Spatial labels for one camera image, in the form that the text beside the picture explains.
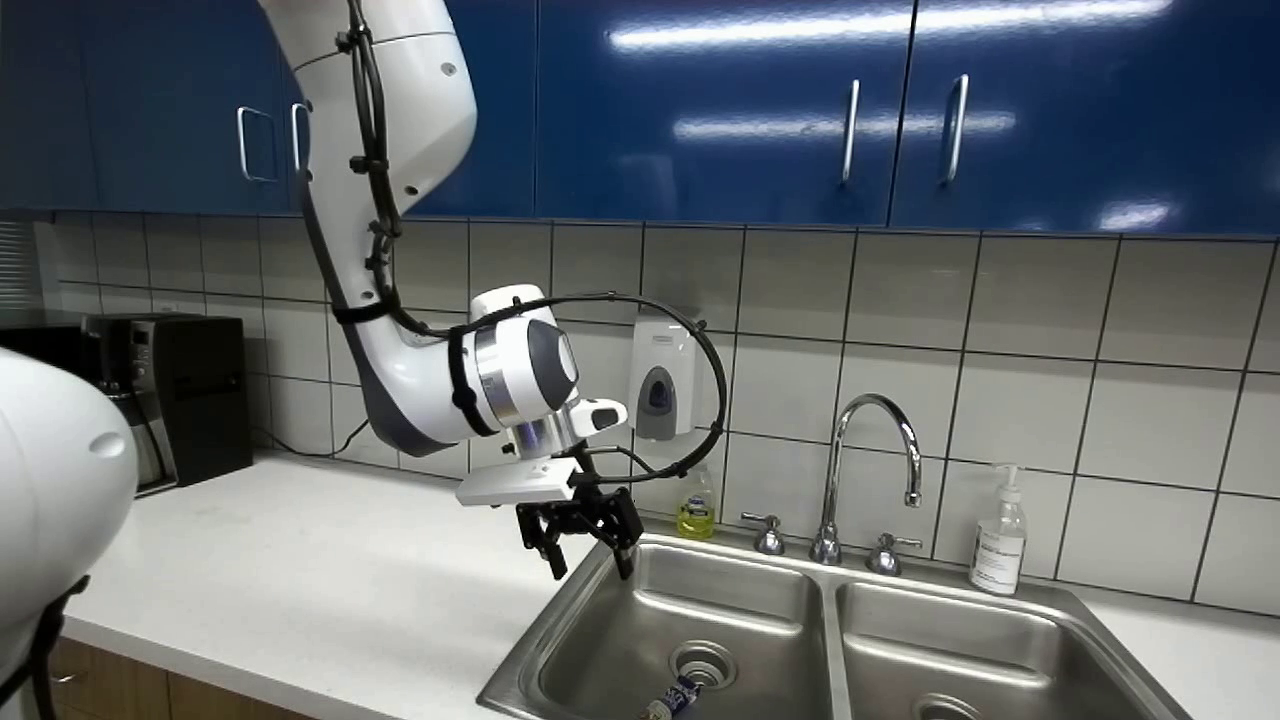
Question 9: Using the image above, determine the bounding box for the silver cabinet door handle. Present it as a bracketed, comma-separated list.
[290, 99, 316, 182]
[944, 70, 974, 186]
[231, 99, 274, 186]
[835, 77, 863, 191]

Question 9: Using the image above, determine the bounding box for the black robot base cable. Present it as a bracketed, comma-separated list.
[0, 572, 92, 720]

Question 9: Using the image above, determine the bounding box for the black coffee maker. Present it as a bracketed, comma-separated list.
[92, 313, 256, 495]

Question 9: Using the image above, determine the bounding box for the blue cabinet door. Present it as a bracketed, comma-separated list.
[890, 0, 1280, 238]
[0, 0, 278, 219]
[530, 0, 922, 230]
[264, 0, 542, 224]

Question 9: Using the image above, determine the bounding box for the stainless steel double sink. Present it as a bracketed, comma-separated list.
[477, 516, 1198, 720]

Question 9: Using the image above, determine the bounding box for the chrome gooseneck faucet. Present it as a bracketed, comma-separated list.
[810, 393, 928, 567]

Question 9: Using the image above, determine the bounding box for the clear pump soap bottle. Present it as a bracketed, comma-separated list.
[969, 462, 1032, 598]

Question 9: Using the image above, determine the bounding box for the wooden base cabinet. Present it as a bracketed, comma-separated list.
[37, 630, 311, 720]

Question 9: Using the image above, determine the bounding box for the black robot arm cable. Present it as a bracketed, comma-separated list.
[294, 0, 733, 486]

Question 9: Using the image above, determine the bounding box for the yellow dish soap bottle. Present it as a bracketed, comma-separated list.
[669, 453, 723, 545]

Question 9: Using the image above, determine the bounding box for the black box appliance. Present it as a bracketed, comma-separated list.
[0, 321, 104, 388]

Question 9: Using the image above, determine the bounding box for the white wall soap dispenser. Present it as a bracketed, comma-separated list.
[627, 313, 700, 442]

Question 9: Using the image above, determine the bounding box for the black power cord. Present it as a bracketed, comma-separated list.
[334, 417, 376, 460]

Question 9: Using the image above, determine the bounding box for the steel coffee carafe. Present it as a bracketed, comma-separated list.
[128, 405, 175, 493]

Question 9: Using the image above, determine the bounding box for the chrome faucet knob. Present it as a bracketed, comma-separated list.
[863, 532, 907, 581]
[742, 511, 791, 560]

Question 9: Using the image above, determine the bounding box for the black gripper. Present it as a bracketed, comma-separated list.
[515, 454, 648, 584]

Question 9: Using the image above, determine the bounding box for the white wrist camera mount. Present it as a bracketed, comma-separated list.
[453, 453, 586, 511]

